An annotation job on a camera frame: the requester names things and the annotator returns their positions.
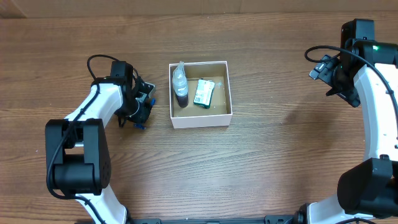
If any blue disposable razor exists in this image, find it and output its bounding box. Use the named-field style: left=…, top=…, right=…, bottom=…
left=134, top=98, right=155, bottom=129

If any clear foam pump bottle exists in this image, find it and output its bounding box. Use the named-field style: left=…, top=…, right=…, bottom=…
left=172, top=61, right=189, bottom=108

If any green soap packet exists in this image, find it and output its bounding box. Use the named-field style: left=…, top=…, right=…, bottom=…
left=193, top=79, right=215, bottom=109

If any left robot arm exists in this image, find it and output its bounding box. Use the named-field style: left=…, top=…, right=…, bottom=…
left=45, top=75, right=155, bottom=223

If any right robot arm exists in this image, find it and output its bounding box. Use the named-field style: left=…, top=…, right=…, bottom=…
left=294, top=37, right=397, bottom=223

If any white cardboard box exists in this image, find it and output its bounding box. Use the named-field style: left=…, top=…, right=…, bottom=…
left=169, top=61, right=233, bottom=129

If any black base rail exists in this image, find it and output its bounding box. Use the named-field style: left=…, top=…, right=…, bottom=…
left=126, top=215, right=294, bottom=224

